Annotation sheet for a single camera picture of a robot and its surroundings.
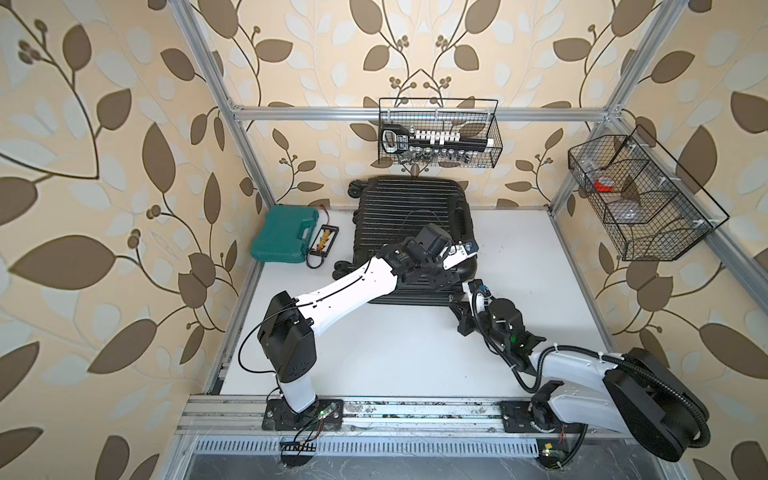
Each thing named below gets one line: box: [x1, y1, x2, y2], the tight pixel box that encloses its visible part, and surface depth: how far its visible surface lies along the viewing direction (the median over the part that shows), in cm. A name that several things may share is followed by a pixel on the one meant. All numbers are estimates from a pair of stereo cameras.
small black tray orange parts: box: [309, 224, 340, 258], surface depth 112 cm
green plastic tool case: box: [250, 205, 319, 264], surface depth 110 cm
